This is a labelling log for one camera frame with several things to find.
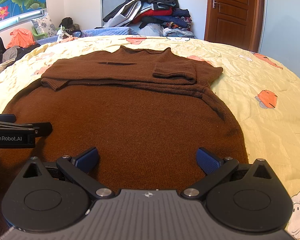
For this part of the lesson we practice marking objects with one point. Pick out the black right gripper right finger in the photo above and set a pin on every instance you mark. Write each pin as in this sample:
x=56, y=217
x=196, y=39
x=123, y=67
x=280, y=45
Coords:
x=243, y=197

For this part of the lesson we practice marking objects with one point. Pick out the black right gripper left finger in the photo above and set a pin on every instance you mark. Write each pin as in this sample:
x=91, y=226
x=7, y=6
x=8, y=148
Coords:
x=48, y=197

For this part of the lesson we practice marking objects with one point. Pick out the brown knit sweater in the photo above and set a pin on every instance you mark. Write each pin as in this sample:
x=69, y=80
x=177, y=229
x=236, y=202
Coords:
x=146, y=111

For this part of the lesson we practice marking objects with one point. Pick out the dark clothes at bedside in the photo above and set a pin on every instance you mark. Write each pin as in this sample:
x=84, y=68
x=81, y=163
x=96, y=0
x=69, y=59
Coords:
x=15, y=52

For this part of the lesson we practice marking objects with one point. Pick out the grey board behind clothes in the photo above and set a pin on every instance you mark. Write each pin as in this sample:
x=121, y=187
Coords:
x=107, y=6

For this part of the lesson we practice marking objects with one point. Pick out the pile of clothes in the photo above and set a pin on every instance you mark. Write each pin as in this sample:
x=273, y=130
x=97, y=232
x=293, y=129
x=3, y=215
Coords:
x=166, y=15

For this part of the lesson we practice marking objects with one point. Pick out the yellow patterned bed quilt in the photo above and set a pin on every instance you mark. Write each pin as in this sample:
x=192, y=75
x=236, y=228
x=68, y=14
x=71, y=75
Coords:
x=262, y=94

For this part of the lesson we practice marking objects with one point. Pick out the floral white pillow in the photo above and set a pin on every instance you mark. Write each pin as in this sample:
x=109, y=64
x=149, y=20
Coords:
x=44, y=26

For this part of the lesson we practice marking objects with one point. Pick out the black bag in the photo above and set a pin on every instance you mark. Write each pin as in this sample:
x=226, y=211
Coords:
x=68, y=24

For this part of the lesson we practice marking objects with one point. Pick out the blue quilted blanket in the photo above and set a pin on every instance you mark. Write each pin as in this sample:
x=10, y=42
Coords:
x=93, y=32

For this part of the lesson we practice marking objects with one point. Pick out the white wardrobe sliding door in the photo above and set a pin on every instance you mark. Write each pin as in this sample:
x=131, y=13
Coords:
x=280, y=38

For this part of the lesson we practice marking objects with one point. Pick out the brown wooden door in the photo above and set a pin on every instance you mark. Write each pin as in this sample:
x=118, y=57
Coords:
x=235, y=22

